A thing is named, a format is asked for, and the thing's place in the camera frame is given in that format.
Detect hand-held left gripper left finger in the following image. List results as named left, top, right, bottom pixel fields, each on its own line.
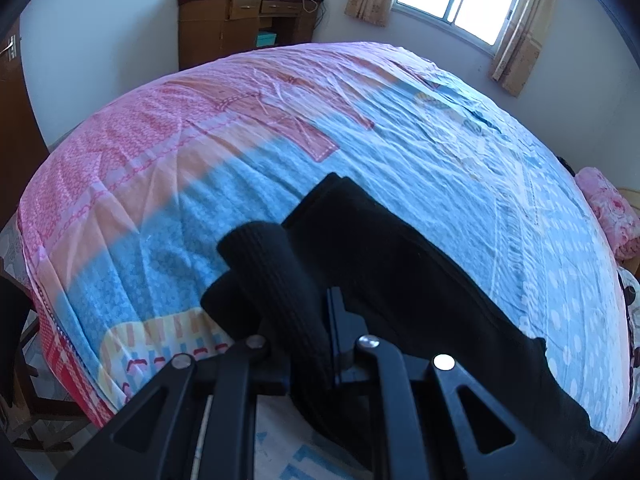
left=55, top=334, right=292, bottom=480

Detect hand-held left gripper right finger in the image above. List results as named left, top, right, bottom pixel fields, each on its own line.
left=326, top=287, right=582, bottom=480

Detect black pants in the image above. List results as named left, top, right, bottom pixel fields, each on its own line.
left=200, top=172, right=619, bottom=473

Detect pink and blue patchwork bedsheet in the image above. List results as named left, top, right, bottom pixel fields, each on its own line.
left=17, top=40, right=633, bottom=480

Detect wooden chair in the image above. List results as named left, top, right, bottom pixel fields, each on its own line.
left=0, top=255, right=97, bottom=453

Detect black and white printed pillow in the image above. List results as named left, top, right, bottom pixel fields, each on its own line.
left=617, top=267, right=640, bottom=363

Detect pink floral pillow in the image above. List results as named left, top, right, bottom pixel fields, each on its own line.
left=575, top=167, right=640, bottom=261

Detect brown wooden desk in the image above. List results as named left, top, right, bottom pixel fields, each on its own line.
left=175, top=0, right=321, bottom=72

